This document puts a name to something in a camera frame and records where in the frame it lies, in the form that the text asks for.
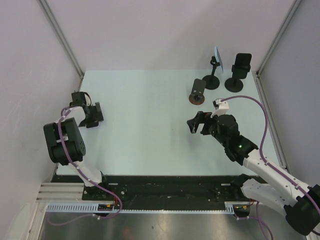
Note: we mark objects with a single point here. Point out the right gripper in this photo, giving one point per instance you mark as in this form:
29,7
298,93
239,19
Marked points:
201,117

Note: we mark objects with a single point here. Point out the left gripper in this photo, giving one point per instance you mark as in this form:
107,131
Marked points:
94,118

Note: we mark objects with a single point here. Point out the wooden base phone stand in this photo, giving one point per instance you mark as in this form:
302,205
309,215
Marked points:
196,96

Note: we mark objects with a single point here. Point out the black phone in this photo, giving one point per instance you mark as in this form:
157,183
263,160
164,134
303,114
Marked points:
243,61

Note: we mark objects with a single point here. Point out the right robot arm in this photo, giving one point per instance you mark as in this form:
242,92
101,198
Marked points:
297,201

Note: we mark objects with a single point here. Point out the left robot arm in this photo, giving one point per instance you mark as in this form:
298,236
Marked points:
64,141

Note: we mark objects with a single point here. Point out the black stand with blue phone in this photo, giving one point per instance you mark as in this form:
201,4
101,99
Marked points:
212,81

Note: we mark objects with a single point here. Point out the light blue phone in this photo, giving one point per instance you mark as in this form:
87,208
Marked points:
218,59

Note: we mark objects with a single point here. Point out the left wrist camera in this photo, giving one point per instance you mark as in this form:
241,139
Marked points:
88,100

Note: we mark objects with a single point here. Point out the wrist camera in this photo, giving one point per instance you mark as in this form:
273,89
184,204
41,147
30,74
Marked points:
88,100
221,107

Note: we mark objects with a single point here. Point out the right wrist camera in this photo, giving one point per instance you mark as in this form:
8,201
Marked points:
221,107

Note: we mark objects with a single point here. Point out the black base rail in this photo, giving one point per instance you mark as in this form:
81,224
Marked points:
169,193

